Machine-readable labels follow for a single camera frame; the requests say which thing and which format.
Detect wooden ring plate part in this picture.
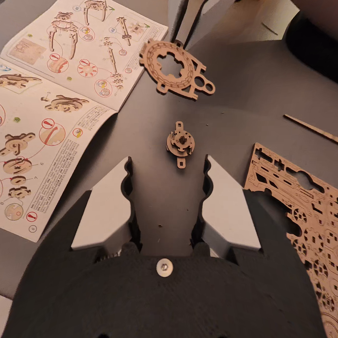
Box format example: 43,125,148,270
139,39,215,101

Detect laser-cut wooden parts sheet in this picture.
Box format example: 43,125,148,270
243,143,338,338

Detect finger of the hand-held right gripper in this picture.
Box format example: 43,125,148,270
183,0,212,51
169,0,189,40

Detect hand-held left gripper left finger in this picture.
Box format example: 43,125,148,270
71,156,142,254

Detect small wooden hub assembly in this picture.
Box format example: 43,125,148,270
166,121,196,169

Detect flat wooden stick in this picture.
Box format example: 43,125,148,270
283,114,338,144

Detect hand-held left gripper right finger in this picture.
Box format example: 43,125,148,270
190,154,262,258

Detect assembly instruction booklet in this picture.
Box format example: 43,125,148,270
0,0,169,243

